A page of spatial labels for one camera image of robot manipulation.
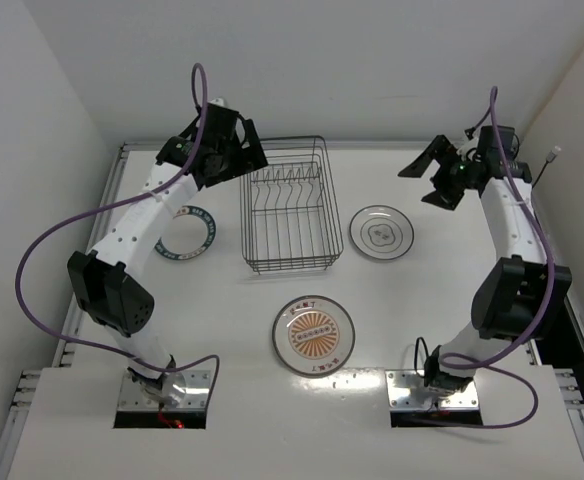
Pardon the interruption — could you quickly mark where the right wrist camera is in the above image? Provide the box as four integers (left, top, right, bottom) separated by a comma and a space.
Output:
476, 125, 518, 161

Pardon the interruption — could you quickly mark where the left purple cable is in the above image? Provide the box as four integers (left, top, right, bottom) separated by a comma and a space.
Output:
14, 62, 221, 401

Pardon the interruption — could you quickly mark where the orange sunburst plate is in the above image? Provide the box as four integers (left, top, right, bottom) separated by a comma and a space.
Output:
271, 295, 356, 378

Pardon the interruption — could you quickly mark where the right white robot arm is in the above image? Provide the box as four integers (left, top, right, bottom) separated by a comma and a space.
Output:
399, 126, 572, 394

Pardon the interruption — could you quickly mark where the black cable white plug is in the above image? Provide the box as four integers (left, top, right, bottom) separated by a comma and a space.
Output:
532, 145, 562, 188

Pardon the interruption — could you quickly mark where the green rimmed white plate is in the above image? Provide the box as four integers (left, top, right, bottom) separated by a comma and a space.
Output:
154, 205, 217, 261

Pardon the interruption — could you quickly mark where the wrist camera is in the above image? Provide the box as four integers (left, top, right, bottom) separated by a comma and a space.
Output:
163, 136, 193, 162
476, 125, 518, 161

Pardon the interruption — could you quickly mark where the grey wire dish rack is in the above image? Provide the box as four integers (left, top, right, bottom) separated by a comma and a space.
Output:
240, 135, 344, 274

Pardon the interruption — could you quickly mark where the metal base plate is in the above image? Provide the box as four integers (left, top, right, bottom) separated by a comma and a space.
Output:
385, 369, 480, 413
117, 370, 211, 413

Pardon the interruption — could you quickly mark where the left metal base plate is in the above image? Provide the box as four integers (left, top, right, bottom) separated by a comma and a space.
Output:
117, 370, 211, 413

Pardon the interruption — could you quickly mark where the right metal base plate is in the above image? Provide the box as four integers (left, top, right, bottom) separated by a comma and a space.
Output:
385, 369, 480, 413

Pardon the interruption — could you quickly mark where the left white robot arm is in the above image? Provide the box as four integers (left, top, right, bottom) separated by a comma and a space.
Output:
67, 99, 268, 406

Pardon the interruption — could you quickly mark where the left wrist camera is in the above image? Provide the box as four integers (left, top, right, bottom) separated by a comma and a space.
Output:
163, 136, 193, 162

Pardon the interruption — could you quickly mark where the white plate grey flower pattern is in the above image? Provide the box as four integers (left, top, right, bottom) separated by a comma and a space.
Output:
348, 205, 415, 261

